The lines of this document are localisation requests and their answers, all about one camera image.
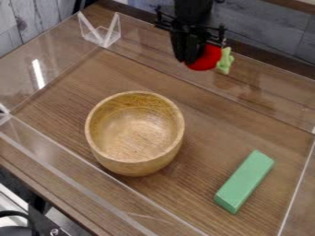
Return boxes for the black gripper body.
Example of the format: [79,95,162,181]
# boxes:
[155,5,229,47]

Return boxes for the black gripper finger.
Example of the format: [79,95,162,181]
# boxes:
[170,29,186,62]
[185,30,210,65]

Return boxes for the red plush fruit green leaves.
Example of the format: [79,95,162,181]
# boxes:
[187,44,235,75]

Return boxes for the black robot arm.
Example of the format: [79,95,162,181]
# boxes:
[155,0,227,65]

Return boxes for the wooden bowl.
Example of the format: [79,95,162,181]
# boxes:
[86,90,185,177]

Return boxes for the green rectangular block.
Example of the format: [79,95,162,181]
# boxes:
[214,150,275,214]

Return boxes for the clear acrylic tray enclosure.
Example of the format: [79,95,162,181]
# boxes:
[0,7,315,236]

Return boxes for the black metal bracket with cable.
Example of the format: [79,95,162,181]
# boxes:
[0,205,72,236]

